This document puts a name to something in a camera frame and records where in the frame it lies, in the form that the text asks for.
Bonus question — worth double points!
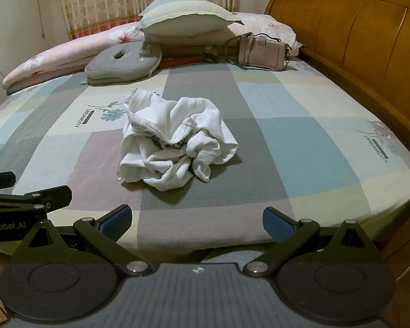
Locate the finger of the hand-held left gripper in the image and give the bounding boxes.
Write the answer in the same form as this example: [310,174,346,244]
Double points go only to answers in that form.
[0,172,16,192]
[0,185,72,212]

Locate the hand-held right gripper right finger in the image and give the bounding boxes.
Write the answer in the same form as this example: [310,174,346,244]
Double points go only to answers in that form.
[242,207,385,277]

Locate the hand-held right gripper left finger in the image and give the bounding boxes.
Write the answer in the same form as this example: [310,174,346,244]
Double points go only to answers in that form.
[12,204,154,277]

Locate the white printed long-sleeve shirt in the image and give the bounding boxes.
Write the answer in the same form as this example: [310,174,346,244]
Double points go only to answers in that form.
[116,88,239,192]

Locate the pink floral pillow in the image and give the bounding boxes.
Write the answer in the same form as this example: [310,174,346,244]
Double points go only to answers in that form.
[230,12,303,57]
[2,20,146,91]

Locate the wooden bedside cabinet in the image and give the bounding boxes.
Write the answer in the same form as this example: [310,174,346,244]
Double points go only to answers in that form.
[379,198,410,274]

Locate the grey cushion with hole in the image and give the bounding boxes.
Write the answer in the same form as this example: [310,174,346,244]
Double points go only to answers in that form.
[85,40,163,86]

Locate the pink handbag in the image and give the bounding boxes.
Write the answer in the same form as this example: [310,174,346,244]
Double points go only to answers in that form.
[224,32,292,72]

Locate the red orange cloth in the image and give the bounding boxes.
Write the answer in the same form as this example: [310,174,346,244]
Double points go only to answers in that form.
[157,56,206,71]

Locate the grey brown pillow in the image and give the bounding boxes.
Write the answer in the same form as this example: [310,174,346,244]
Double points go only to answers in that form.
[160,45,226,59]

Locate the beige pillow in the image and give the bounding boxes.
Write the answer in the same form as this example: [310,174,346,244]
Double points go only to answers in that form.
[144,29,241,49]

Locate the patterned curtain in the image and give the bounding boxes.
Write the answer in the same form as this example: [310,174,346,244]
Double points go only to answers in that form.
[56,0,241,42]

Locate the wooden headboard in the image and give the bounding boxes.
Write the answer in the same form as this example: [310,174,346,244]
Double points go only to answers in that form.
[263,0,410,165]

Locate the cream pillow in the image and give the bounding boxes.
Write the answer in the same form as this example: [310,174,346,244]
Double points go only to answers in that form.
[137,0,245,38]

